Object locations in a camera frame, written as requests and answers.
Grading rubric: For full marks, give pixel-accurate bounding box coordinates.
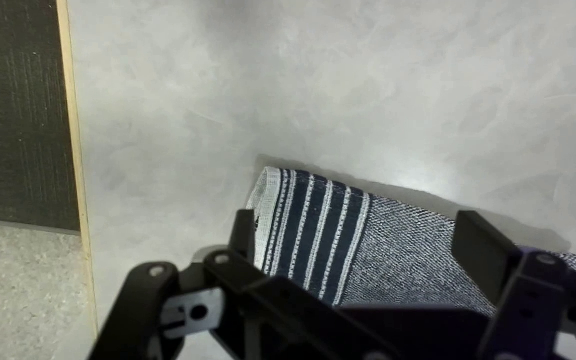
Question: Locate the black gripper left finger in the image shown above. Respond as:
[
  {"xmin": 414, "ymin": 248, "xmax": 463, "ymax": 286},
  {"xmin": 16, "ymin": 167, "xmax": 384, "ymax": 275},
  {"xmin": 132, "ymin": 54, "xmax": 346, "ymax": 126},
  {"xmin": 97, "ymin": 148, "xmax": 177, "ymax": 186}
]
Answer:
[{"xmin": 205, "ymin": 208, "xmax": 271, "ymax": 288}]

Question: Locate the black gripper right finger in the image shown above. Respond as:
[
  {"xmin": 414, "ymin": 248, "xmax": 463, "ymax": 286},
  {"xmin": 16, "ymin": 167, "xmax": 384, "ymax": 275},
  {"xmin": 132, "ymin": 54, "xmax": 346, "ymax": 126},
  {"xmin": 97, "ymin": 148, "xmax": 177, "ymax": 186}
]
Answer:
[{"xmin": 451, "ymin": 208, "xmax": 570, "ymax": 312}]

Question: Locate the grey towel with navy stripes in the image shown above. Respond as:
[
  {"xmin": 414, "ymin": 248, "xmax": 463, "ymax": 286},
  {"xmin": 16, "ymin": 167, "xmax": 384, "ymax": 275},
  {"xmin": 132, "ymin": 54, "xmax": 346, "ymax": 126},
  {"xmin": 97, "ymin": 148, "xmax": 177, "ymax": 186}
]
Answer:
[{"xmin": 245, "ymin": 164, "xmax": 576, "ymax": 318}]

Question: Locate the black pegboard panel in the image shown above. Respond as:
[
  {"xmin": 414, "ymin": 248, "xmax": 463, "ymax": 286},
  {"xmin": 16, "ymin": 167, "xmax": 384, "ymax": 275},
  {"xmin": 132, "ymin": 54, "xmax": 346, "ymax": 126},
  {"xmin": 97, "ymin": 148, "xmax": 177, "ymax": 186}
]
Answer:
[{"xmin": 0, "ymin": 0, "xmax": 83, "ymax": 231}]

